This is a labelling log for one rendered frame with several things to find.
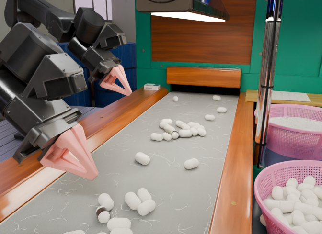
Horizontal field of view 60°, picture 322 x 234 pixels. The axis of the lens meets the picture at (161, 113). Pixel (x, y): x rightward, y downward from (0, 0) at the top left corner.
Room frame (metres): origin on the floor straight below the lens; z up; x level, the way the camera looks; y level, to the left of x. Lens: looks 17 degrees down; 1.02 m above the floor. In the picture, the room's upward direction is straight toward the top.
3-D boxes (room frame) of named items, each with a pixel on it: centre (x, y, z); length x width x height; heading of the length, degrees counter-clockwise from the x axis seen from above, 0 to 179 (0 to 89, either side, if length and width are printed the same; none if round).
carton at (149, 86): (1.17, 0.04, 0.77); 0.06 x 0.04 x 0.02; 72
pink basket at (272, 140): (0.78, -0.42, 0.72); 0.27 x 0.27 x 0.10
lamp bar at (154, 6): (0.71, -0.10, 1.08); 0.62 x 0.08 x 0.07; 162
